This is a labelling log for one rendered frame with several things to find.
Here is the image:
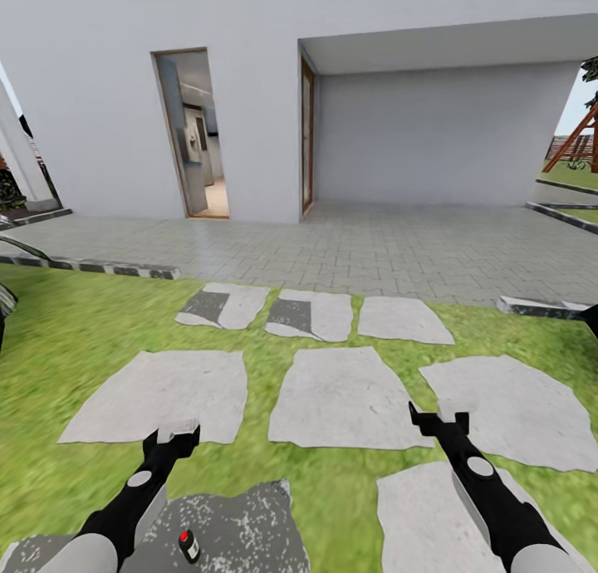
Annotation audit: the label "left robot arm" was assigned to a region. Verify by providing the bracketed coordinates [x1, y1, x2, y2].
[38, 418, 200, 573]

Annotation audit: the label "pesticide atomizer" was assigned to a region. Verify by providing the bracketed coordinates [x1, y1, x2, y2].
[179, 529, 201, 564]

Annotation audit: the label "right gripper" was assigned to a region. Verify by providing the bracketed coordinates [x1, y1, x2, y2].
[409, 402, 471, 447]

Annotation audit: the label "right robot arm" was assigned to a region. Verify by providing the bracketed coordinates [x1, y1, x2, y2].
[409, 399, 583, 573]

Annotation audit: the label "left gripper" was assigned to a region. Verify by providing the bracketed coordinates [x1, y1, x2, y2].
[142, 426, 200, 469]

